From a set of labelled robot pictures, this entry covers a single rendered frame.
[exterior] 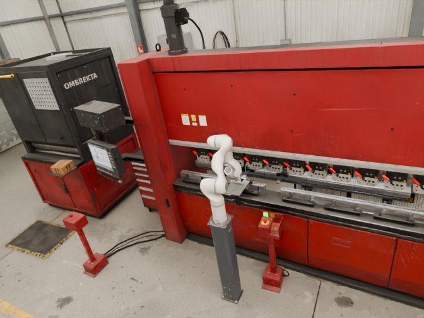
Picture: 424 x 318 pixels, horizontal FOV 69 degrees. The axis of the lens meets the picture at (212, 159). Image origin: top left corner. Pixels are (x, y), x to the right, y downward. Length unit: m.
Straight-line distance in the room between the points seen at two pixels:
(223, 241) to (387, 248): 1.41
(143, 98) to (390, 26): 4.98
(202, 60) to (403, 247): 2.34
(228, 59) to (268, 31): 4.48
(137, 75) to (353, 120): 1.96
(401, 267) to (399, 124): 1.31
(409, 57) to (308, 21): 4.63
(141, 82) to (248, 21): 4.51
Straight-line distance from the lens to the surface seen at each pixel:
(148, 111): 3.21
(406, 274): 3.32
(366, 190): 3.24
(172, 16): 3.09
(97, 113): 3.06
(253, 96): 2.76
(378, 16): 6.81
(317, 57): 2.50
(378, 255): 3.21
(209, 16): 7.64
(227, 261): 2.99
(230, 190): 3.12
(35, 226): 5.54
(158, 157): 3.40
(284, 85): 2.64
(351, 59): 2.47
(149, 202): 4.61
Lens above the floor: 2.76
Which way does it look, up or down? 28 degrees down
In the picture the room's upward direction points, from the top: 9 degrees counter-clockwise
